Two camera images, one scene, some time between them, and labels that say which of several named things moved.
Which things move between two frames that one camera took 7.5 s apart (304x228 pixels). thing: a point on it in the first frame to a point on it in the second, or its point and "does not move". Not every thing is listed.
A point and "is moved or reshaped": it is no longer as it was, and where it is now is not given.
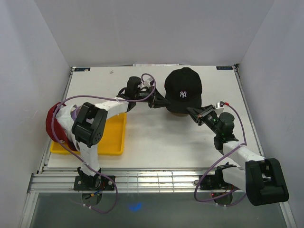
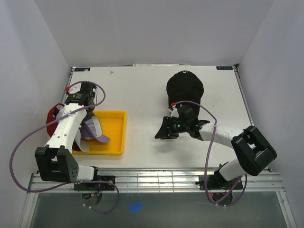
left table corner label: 82,69 does not move
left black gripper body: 150,100 to 89,114
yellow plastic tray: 115,144 does not move
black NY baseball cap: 183,88 is moved or reshaped
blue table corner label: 224,68 does not move
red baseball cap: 58,128 does not move
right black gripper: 201,113 to 164,133
